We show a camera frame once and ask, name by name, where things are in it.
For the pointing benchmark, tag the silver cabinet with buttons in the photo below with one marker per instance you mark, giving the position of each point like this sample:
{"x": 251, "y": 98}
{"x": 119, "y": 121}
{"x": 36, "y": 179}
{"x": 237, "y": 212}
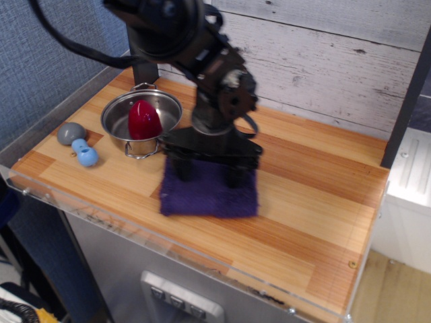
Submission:
{"x": 143, "y": 282}

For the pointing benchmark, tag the grey and blue toy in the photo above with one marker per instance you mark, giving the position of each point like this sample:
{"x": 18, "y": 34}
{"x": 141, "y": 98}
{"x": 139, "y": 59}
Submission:
{"x": 74, "y": 135}

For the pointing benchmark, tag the red plastic egg toy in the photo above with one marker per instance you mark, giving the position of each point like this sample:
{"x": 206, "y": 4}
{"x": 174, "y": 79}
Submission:
{"x": 144, "y": 122}

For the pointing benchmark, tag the dark grey vertical post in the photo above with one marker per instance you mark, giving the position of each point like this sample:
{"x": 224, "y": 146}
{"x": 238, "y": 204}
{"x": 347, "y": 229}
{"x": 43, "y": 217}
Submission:
{"x": 145, "y": 71}

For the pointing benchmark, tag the white side cabinet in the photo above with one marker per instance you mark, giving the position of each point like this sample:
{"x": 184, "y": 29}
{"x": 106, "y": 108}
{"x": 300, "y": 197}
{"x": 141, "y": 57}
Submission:
{"x": 402, "y": 230}

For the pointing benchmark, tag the stainless steel pot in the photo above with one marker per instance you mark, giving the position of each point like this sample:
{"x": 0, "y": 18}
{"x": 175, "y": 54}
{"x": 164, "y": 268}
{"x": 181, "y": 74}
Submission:
{"x": 114, "y": 119}

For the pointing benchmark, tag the yellow object at corner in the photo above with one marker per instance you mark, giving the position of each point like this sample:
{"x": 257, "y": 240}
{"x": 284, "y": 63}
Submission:
{"x": 44, "y": 316}

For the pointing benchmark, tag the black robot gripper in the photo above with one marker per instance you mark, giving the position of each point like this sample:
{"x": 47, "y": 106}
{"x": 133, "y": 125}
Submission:
{"x": 232, "y": 149}

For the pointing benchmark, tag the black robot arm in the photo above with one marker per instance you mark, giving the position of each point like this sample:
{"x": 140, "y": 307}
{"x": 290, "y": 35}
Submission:
{"x": 186, "y": 35}

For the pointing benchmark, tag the dark blue cloth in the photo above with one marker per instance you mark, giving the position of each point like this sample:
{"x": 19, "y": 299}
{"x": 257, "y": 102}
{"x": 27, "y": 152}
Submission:
{"x": 207, "y": 193}

